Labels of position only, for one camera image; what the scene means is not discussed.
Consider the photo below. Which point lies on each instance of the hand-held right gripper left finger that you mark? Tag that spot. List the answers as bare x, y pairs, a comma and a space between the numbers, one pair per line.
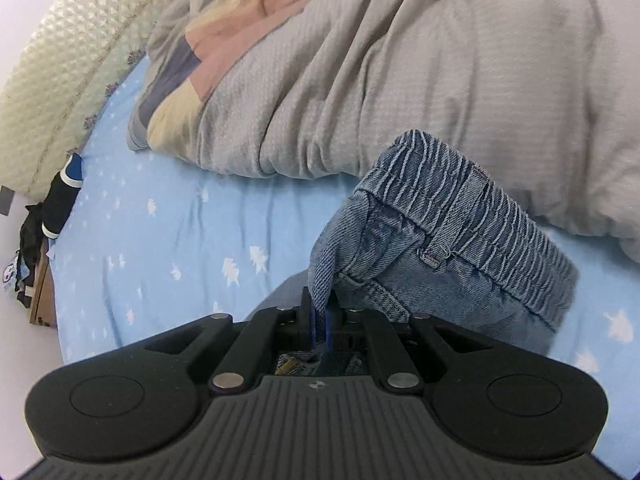
306, 327

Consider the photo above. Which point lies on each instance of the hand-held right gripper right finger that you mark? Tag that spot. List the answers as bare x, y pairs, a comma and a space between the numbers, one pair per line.
331, 332

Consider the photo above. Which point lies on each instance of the blue denim jeans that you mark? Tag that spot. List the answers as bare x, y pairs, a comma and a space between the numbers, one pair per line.
450, 220

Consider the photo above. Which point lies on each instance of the blue tree-print bed sheet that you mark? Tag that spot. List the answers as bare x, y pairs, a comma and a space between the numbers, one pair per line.
175, 220

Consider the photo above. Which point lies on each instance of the cardboard box nightstand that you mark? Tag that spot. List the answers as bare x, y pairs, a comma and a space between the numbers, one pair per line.
42, 295

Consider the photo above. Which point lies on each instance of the black cylindrical bolster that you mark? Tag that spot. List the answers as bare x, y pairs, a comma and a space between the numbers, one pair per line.
60, 195

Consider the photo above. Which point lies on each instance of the grey patchwork quilt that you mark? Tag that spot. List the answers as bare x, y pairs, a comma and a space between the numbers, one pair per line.
400, 60

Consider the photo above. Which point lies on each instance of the black garment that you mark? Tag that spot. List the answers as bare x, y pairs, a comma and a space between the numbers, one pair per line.
31, 240

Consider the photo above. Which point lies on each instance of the patterned white bag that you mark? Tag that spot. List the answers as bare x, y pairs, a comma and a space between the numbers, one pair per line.
9, 275

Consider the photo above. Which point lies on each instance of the cream quilted headboard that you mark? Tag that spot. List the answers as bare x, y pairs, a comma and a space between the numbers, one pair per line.
60, 85

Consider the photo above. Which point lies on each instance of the grey wall plate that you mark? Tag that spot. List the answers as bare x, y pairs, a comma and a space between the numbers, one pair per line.
6, 201

